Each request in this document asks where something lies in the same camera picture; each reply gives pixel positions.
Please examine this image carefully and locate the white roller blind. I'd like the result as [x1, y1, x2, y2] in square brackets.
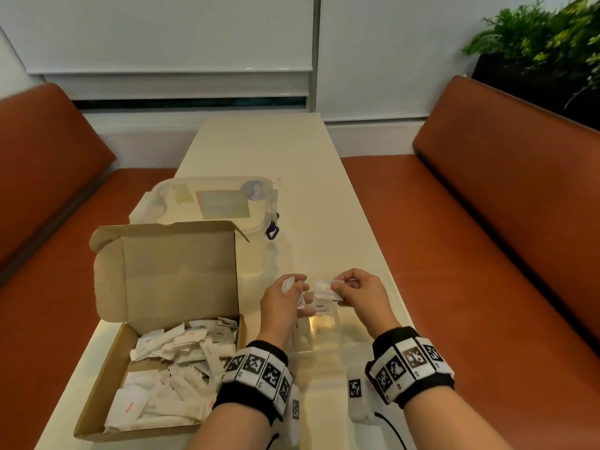
[0, 0, 316, 100]

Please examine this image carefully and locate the orange leather bench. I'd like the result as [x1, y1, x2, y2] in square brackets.
[0, 82, 178, 450]
[341, 74, 600, 450]

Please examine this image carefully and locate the black wristband with marker tiles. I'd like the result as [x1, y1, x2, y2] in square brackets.
[364, 326, 456, 408]
[213, 340, 295, 423]

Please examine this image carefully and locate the person's right hand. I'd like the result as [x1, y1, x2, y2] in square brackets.
[330, 268, 404, 341]

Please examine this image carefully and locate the green leafy plant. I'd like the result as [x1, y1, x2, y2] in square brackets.
[461, 0, 600, 97]

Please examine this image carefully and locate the grey window frame post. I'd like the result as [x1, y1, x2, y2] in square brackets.
[307, 0, 323, 112]

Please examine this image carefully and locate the clear lidded plastic container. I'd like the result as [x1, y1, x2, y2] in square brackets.
[129, 176, 282, 277]

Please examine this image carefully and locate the clear compartment tray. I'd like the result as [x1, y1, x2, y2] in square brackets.
[283, 271, 409, 357]

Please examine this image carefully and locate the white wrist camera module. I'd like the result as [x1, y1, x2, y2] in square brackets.
[281, 384, 301, 448]
[346, 365, 383, 425]

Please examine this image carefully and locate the brown cardboard box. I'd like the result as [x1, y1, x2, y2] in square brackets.
[73, 221, 250, 442]

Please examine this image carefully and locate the person's left hand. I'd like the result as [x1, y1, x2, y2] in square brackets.
[255, 274, 315, 352]

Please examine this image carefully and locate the black planter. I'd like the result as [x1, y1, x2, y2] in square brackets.
[471, 53, 600, 132]

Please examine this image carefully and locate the pile of white sachets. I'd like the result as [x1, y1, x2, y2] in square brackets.
[102, 316, 240, 434]

